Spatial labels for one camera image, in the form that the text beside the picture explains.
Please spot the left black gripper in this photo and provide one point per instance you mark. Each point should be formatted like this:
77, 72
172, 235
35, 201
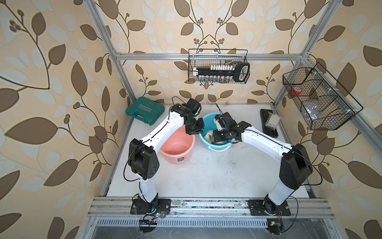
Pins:
199, 130

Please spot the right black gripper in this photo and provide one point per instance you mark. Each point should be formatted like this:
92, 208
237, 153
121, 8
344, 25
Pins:
216, 136

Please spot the blue plastic bucket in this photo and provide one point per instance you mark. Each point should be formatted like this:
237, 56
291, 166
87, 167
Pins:
205, 137

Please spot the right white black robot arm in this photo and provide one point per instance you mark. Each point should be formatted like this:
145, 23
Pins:
295, 166

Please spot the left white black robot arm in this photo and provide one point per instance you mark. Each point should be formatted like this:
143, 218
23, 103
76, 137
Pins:
143, 159

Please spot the pink plastic bucket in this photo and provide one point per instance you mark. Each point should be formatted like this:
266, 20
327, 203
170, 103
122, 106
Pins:
178, 148

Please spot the black tray with plastic bag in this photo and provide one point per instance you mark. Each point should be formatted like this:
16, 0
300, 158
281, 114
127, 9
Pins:
270, 122

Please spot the green plastic tool case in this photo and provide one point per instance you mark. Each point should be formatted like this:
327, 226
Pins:
145, 110

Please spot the black socket set holder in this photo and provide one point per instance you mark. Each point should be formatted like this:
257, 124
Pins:
238, 73

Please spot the silver foil bag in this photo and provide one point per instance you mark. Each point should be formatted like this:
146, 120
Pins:
313, 108

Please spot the black wire basket back wall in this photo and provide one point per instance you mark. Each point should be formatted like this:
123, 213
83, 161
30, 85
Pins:
207, 57

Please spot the black wire basket wall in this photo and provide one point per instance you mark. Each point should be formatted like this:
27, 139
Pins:
337, 103
207, 57

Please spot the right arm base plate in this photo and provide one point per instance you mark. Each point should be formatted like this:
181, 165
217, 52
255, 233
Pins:
267, 208

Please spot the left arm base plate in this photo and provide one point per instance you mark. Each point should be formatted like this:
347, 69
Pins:
157, 206

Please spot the black wire basket right wall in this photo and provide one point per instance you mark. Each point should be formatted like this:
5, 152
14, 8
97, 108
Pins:
337, 103

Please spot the aluminium front rail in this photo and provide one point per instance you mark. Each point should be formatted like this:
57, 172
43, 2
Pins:
301, 208

